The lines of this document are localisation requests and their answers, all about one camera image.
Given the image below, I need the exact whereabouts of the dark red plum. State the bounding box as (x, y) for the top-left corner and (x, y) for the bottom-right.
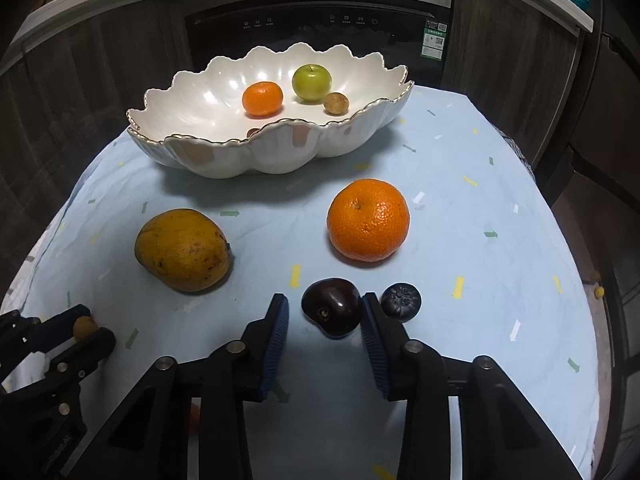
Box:
(300, 278), (362, 339)

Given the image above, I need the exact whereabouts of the green apple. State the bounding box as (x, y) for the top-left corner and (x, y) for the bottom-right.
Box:
(292, 64), (332, 102)

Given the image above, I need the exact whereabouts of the small tangerine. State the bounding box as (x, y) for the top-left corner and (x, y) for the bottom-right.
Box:
(242, 81), (283, 117)

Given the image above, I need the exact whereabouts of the dark wood cabinet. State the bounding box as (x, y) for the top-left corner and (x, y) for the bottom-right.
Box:
(1, 0), (186, 289)

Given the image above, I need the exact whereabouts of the black built-in dishwasher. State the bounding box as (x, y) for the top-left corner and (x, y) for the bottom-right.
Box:
(175, 0), (454, 87)

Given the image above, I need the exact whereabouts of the light blue patterned tablecloth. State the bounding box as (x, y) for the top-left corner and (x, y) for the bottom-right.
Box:
(2, 88), (599, 479)

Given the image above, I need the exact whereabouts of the dark blue round fruit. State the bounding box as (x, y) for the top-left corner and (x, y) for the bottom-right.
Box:
(380, 283), (422, 323)

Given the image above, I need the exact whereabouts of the yellow brown mango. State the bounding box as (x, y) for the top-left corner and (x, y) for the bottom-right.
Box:
(134, 208), (232, 294)

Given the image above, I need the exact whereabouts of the tan longan fruit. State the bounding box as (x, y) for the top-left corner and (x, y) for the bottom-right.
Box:
(323, 92), (349, 116)
(73, 315), (99, 342)

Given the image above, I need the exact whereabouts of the white scalloped ceramic bowl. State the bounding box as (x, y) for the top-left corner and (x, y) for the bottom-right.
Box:
(127, 42), (413, 179)

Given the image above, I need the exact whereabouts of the large orange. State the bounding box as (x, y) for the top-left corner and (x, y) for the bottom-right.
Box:
(326, 179), (410, 263)

